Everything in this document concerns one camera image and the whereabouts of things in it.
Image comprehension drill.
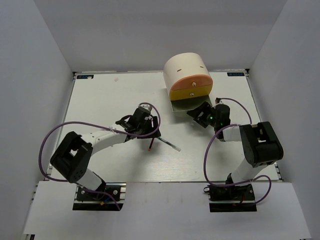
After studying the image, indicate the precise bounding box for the green pen refill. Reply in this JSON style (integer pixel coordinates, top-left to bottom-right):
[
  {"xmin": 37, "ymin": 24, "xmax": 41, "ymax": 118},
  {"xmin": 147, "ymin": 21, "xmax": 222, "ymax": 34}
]
[{"xmin": 157, "ymin": 137, "xmax": 181, "ymax": 152}]

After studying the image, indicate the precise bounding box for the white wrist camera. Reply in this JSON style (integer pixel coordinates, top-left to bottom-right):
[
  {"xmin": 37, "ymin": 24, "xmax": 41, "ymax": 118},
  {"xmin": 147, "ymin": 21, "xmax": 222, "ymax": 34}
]
[
  {"xmin": 215, "ymin": 97, "xmax": 224, "ymax": 105},
  {"xmin": 138, "ymin": 103, "xmax": 153, "ymax": 114}
]

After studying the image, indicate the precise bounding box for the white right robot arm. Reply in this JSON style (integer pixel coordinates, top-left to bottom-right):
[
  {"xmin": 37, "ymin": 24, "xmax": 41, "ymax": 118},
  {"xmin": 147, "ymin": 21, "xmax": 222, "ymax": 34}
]
[{"xmin": 186, "ymin": 98, "xmax": 284, "ymax": 200}]

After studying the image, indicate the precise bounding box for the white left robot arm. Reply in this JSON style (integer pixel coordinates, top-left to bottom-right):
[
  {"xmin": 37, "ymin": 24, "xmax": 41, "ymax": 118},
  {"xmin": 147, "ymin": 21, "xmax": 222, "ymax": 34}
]
[{"xmin": 50, "ymin": 105, "xmax": 161, "ymax": 200}]

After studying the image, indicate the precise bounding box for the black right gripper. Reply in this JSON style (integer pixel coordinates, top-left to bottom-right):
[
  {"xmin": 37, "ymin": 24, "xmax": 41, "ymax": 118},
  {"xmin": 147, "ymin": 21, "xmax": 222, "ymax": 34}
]
[{"xmin": 188, "ymin": 101, "xmax": 220, "ymax": 128}]

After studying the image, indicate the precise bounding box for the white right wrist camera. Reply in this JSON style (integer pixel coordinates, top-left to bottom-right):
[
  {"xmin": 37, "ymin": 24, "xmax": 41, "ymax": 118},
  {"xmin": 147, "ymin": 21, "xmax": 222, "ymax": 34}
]
[{"xmin": 215, "ymin": 97, "xmax": 224, "ymax": 105}]

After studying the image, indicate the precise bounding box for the cream round drawer organizer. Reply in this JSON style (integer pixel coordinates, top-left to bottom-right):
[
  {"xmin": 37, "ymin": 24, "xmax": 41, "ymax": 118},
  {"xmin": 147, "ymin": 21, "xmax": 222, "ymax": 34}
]
[{"xmin": 163, "ymin": 52, "xmax": 214, "ymax": 112}]

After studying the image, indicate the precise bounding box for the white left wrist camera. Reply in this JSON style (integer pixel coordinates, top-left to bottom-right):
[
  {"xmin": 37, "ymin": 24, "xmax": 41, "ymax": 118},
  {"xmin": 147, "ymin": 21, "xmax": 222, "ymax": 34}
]
[{"xmin": 138, "ymin": 103, "xmax": 153, "ymax": 114}]

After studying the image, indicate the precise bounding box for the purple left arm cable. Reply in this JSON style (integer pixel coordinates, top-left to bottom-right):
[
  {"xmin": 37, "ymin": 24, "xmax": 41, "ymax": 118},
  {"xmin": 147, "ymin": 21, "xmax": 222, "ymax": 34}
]
[{"xmin": 38, "ymin": 101, "xmax": 161, "ymax": 211}]

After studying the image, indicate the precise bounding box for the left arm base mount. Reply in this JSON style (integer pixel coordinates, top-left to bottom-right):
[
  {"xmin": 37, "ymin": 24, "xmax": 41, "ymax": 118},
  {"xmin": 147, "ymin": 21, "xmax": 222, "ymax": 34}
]
[{"xmin": 72, "ymin": 183, "xmax": 127, "ymax": 212}]

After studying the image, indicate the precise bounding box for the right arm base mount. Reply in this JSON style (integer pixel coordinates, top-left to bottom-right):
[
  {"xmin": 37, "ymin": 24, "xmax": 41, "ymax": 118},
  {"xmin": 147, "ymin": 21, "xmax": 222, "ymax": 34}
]
[{"xmin": 203, "ymin": 184, "xmax": 257, "ymax": 213}]

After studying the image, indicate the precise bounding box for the red pen refill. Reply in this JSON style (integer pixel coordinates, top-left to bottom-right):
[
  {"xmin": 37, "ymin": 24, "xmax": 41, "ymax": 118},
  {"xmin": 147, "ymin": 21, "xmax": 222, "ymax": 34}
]
[{"xmin": 148, "ymin": 138, "xmax": 155, "ymax": 152}]

